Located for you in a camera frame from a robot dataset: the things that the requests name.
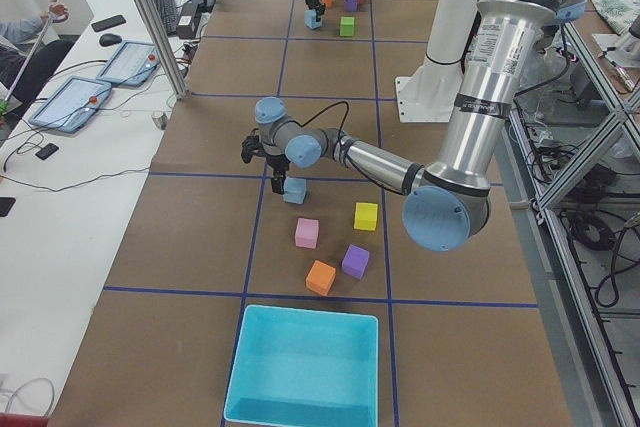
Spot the far orange foam block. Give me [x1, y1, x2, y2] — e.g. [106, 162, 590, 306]
[305, 260, 336, 296]

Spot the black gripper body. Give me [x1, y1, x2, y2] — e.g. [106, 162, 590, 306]
[241, 130, 290, 178]

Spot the aluminium frame post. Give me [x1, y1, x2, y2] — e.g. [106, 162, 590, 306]
[134, 0, 187, 100]

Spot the light blue foam block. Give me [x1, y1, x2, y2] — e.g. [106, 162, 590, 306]
[304, 9, 322, 30]
[283, 177, 307, 205]

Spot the yellow foam block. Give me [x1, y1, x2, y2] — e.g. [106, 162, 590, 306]
[354, 202, 378, 231]

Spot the far purple foam block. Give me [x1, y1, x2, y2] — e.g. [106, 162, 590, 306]
[341, 244, 370, 279]

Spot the purple foam block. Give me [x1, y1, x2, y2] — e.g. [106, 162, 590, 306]
[341, 244, 370, 279]
[344, 0, 359, 12]

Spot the black computer mouse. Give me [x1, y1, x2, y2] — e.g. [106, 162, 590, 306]
[99, 33, 122, 47]

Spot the green foam block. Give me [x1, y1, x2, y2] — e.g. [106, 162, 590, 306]
[339, 16, 356, 37]

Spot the blue plastic tray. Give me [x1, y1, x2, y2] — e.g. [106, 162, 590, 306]
[224, 305, 379, 426]

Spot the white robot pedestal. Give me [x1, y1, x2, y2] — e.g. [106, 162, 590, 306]
[395, 0, 477, 123]

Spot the teach pendant tablet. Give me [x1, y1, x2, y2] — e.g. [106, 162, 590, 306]
[96, 41, 159, 87]
[28, 76, 112, 134]

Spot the black keyboard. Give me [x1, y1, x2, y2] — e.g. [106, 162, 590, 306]
[153, 0, 178, 36]

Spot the black smartphone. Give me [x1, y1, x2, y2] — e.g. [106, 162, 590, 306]
[91, 14, 126, 32]

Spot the upper teach pendant tablet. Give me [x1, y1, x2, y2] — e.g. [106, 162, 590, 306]
[96, 41, 159, 87]

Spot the lower teach pendant tablet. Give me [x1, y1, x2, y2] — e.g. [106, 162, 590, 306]
[28, 76, 112, 134]

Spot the person hand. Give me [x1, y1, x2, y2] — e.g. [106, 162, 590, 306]
[47, 0, 69, 23]

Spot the light pink foam block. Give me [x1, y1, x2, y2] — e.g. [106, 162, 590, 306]
[294, 218, 319, 249]

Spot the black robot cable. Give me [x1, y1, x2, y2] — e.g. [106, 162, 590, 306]
[294, 100, 391, 188]

